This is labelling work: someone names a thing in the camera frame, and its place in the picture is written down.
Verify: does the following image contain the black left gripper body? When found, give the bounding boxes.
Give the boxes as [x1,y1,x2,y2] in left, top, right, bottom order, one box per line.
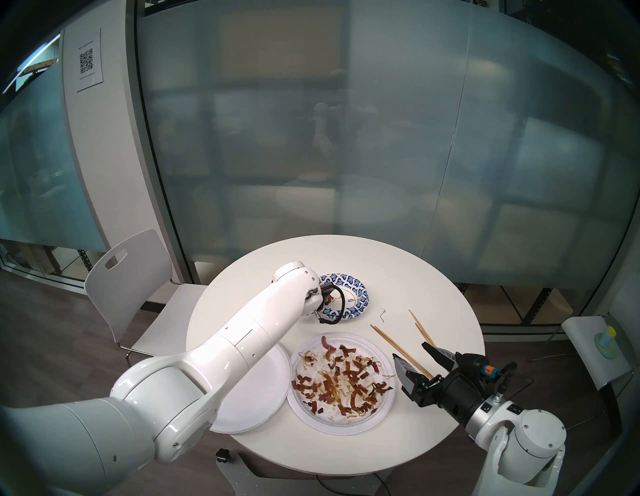
[305,282,331,321]

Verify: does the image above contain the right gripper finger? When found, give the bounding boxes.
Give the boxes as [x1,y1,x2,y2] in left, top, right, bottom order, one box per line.
[391,352,432,406]
[421,341,460,372]

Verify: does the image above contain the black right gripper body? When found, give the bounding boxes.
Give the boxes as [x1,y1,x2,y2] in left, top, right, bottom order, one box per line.
[426,369,489,427]

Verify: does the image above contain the blue patterned bowl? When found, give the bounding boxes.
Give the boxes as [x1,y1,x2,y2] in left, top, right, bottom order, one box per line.
[318,272,371,321]
[322,285,371,324]

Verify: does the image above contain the mixed brown leftover strips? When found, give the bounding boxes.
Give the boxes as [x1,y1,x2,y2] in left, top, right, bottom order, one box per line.
[292,336,396,417]

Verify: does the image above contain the white paper plate with leftovers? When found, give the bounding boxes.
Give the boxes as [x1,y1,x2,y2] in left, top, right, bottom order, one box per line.
[290,332,397,435]

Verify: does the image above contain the wooden chopstick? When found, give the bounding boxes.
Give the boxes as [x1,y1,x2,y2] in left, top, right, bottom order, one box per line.
[370,325,435,380]

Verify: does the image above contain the grey chair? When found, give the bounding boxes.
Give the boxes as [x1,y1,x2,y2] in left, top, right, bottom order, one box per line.
[561,312,636,391]

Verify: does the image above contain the yellow capped green bottle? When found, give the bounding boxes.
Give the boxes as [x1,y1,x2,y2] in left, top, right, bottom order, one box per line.
[594,326,618,358]

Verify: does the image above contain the white QR code sign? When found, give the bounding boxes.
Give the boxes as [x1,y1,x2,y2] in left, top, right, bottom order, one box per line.
[75,27,104,93]

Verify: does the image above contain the thick black left arm hose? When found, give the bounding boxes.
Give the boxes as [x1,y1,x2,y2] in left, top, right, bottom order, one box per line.
[312,283,347,326]

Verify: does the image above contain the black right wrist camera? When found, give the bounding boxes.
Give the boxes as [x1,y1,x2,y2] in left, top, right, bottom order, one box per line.
[462,352,501,383]

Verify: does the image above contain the black right camera cable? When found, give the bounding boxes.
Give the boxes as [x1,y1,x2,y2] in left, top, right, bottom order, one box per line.
[495,361,518,403]

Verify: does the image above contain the white chair with handle hole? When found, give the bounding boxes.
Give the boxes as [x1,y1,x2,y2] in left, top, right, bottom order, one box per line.
[84,229,208,361]

